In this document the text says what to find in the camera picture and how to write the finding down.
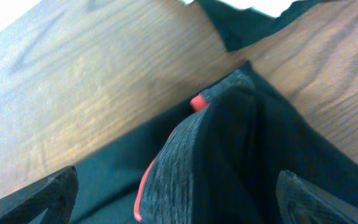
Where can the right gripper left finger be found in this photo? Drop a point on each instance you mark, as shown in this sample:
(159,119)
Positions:
(54,195)

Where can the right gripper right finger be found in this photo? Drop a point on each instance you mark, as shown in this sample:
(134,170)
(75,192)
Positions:
(301,202)

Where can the black leggings with red waistband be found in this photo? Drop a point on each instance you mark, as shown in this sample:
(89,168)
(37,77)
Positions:
(213,159)

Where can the black garment under white shirt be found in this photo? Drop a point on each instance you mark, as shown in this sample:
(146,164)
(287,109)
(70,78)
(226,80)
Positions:
(239,29)

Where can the white printed t-shirt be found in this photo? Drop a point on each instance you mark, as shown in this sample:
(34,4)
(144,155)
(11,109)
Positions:
(269,8)

